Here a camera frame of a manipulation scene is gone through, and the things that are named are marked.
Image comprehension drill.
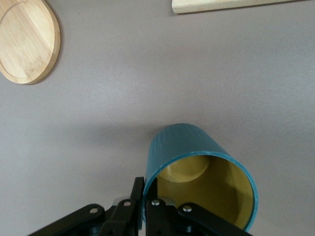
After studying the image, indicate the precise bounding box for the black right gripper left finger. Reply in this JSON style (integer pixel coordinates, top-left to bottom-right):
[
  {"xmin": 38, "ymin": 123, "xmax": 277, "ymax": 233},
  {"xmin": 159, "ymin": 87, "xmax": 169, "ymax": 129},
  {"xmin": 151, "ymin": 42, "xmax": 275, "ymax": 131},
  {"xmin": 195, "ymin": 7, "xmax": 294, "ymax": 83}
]
[{"xmin": 27, "ymin": 176, "xmax": 145, "ymax": 236}]

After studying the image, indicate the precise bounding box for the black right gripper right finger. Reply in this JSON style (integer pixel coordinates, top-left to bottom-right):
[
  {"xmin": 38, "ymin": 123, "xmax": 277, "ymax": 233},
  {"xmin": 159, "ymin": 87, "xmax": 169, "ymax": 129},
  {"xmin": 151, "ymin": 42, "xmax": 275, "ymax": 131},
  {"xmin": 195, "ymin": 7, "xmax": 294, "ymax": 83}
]
[{"xmin": 145, "ymin": 178, "xmax": 254, "ymax": 236}]

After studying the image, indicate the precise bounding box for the teal cup yellow inside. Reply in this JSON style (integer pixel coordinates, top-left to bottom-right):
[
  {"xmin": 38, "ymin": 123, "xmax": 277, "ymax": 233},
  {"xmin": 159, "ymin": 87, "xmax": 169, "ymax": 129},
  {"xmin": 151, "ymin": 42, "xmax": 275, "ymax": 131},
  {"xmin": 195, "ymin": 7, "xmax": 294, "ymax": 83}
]
[{"xmin": 142, "ymin": 123, "xmax": 259, "ymax": 233}]

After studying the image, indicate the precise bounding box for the wooden mug rack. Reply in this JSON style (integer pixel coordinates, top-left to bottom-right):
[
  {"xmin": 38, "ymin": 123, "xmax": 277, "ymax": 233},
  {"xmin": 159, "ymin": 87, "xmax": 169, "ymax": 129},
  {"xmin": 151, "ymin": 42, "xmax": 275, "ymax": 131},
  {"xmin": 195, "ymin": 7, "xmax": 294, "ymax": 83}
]
[{"xmin": 0, "ymin": 0, "xmax": 61, "ymax": 85}]

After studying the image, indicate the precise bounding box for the wooden cutting board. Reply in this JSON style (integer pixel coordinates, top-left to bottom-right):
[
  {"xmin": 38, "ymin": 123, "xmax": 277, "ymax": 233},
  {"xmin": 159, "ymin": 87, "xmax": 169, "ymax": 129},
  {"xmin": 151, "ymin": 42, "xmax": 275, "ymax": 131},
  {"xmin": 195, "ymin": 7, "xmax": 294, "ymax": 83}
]
[{"xmin": 171, "ymin": 0, "xmax": 315, "ymax": 14}]

